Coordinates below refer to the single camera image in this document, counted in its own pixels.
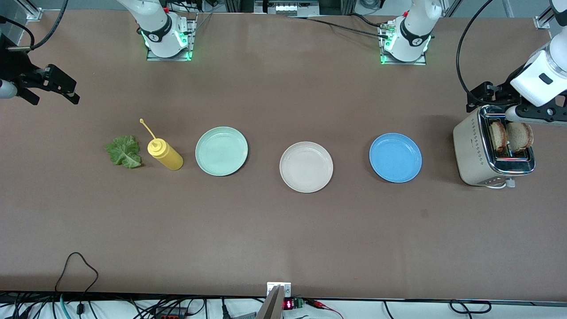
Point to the beige chrome toaster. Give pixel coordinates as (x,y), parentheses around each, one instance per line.
(469,150)

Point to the green lettuce leaf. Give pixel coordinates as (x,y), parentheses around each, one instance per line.
(124,153)

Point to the red LED display board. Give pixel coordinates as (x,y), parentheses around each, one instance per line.
(288,305)

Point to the blue plate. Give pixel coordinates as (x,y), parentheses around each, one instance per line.
(395,157)

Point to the beige plate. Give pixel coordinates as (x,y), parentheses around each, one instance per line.
(305,167)

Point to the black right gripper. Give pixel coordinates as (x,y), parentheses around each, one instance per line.
(11,67)

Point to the round-topped bread slice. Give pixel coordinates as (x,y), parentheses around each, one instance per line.
(520,135)

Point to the square white bread slice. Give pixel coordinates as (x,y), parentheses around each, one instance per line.
(498,137)

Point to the grey metal mount beam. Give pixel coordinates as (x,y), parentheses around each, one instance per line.
(271,308)

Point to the yellow squeeze bottle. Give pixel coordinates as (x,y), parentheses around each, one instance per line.
(166,155)

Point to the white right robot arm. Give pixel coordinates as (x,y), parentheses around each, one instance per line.
(155,22)

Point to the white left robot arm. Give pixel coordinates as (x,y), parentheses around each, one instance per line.
(414,52)

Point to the small silver metal bracket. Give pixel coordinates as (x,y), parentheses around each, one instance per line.
(287,290)

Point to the grey lit device box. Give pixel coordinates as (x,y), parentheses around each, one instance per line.
(285,8)

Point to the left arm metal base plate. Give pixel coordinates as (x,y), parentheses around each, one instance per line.
(405,63)

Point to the silver table corner bracket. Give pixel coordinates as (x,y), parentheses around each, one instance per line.
(542,22)
(34,14)

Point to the pale green plate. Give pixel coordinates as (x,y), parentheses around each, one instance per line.
(221,150)

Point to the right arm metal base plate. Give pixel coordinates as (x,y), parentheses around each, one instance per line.
(192,40)

